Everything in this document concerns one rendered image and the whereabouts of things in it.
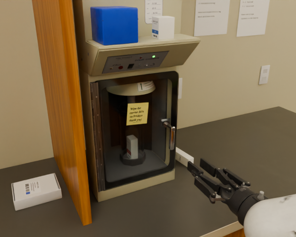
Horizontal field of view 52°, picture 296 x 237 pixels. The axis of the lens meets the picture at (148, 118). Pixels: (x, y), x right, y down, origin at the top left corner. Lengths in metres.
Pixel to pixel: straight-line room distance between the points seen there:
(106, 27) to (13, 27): 0.57
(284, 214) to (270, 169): 0.83
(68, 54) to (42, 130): 0.67
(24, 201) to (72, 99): 0.46
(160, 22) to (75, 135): 0.40
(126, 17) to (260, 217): 0.56
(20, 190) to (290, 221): 0.91
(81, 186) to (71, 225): 0.16
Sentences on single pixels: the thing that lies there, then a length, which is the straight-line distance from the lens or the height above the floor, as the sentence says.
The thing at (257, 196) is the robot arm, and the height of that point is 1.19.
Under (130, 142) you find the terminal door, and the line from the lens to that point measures 1.05.
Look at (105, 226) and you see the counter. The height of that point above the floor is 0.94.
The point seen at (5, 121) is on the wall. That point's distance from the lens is 1.40.
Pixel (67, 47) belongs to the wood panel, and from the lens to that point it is 0.81.
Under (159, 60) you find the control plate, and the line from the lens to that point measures 0.94.
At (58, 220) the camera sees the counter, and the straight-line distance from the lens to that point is 1.10.
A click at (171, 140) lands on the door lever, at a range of 1.07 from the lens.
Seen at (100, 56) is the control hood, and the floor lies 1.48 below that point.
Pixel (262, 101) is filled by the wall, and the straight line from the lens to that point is 2.08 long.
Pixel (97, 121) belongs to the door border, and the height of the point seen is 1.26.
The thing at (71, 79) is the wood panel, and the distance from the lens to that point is 0.82.
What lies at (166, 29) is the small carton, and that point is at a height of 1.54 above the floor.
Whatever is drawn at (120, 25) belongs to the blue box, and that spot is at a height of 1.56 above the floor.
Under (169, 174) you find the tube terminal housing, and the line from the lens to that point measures 1.22.
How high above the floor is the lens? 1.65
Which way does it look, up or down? 23 degrees down
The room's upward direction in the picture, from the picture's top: straight up
